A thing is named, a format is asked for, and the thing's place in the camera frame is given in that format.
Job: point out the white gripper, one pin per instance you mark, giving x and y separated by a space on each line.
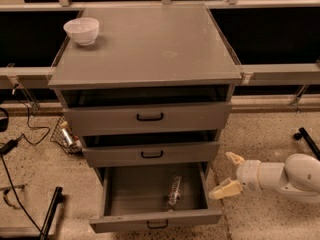
248 174

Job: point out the white bowl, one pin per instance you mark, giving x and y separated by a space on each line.
83 30

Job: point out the grey middle drawer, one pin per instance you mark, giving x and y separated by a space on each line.
150 154

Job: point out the clear plastic water bottle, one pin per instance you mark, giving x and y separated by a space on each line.
175 191

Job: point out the grey drawer cabinet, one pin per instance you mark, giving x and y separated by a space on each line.
147 56

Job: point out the metal can in basket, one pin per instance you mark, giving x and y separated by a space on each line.
67 136

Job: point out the wire basket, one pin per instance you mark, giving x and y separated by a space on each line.
63 137

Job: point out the black stand leg right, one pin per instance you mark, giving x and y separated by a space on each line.
303 134

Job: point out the black power adapter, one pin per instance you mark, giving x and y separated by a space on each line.
6 148

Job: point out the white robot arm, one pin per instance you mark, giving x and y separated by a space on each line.
298 178

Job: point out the grey top drawer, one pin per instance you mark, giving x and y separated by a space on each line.
140 119

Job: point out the grey bottom drawer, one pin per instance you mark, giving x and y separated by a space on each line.
136 198

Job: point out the black stand leg left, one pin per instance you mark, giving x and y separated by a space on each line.
55 201

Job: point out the black stand leg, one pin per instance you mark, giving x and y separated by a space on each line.
303 134
55 201

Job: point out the grey drawer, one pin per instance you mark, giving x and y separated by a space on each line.
136 198
150 154
140 119

